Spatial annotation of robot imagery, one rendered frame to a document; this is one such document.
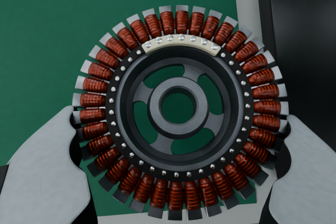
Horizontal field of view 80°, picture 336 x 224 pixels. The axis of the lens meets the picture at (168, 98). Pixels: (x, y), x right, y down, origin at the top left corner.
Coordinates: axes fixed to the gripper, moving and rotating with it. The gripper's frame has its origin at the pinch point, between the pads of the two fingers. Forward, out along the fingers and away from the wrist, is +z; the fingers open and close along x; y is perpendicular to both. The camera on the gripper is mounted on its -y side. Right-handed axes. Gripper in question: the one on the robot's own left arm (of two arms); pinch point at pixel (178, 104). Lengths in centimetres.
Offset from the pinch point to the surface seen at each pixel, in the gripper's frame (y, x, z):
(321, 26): -3.6, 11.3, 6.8
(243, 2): -5.0, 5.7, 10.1
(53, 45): -1.2, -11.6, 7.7
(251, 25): -3.2, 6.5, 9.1
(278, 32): -3.1, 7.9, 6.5
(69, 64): 0.3, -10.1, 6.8
